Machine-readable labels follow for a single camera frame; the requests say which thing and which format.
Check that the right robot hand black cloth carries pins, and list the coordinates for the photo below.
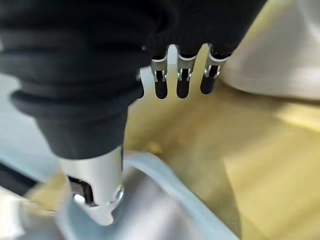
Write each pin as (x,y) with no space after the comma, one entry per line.
(75,75)

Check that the black bar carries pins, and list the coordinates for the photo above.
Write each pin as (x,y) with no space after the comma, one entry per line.
(15,180)

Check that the silver robot leg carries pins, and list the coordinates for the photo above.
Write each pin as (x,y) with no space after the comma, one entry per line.
(155,212)

